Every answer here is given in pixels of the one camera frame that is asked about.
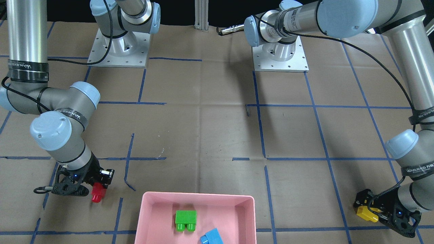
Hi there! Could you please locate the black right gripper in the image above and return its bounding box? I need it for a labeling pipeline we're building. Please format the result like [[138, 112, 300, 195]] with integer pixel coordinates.
[[82, 154, 115, 189]]

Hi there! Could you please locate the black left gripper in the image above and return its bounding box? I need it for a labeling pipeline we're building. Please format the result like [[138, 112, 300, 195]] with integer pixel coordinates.
[[353, 188, 410, 221]]

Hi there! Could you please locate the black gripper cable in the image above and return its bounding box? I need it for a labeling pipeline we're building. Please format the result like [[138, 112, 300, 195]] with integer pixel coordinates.
[[258, 15, 417, 133], [0, 0, 116, 112]]

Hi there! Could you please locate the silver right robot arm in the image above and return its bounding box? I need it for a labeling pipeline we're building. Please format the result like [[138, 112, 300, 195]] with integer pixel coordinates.
[[1, 0, 161, 196]]

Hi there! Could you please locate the yellow toy block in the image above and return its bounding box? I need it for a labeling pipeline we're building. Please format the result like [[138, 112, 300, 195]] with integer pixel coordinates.
[[356, 206, 379, 223]]

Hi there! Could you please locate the pink plastic box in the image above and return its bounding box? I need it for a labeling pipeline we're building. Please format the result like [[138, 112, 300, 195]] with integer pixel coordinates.
[[135, 191, 256, 244]]

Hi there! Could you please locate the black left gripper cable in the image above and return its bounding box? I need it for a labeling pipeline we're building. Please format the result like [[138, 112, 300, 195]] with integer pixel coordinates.
[[258, 15, 417, 133]]

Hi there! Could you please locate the blue toy block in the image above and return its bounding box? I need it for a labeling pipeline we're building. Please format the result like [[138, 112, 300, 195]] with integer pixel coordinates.
[[199, 228, 224, 244]]

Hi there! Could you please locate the aluminium frame post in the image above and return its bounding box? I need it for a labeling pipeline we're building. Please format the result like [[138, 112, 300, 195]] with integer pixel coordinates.
[[194, 0, 209, 32]]

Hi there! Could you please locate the red toy block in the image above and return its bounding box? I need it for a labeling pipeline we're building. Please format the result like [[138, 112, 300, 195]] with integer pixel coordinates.
[[91, 182, 106, 203]]

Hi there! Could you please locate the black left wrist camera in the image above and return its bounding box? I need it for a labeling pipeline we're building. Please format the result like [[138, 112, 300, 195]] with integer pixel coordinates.
[[379, 211, 421, 238]]

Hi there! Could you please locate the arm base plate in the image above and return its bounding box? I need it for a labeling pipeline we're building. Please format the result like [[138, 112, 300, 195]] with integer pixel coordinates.
[[252, 37, 310, 73], [88, 30, 151, 68]]

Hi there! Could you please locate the green toy block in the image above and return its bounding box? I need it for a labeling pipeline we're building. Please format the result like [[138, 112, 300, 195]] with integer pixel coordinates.
[[175, 210, 197, 232]]

